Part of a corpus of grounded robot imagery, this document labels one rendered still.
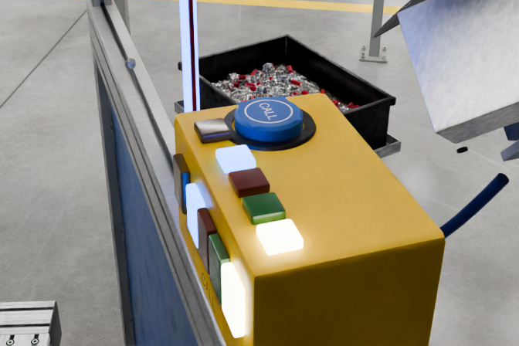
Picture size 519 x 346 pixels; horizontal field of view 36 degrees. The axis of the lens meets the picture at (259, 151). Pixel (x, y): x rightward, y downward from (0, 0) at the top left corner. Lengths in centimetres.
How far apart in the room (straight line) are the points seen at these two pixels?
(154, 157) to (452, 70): 31
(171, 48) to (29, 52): 54
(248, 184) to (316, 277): 7
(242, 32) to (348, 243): 296
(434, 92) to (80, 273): 142
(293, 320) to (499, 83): 44
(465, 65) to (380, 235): 41
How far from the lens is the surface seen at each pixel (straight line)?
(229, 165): 43
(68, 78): 300
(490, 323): 197
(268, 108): 47
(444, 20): 80
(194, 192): 44
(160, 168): 83
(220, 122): 46
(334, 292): 39
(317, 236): 38
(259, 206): 39
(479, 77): 78
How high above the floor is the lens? 131
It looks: 32 degrees down
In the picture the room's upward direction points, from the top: 1 degrees clockwise
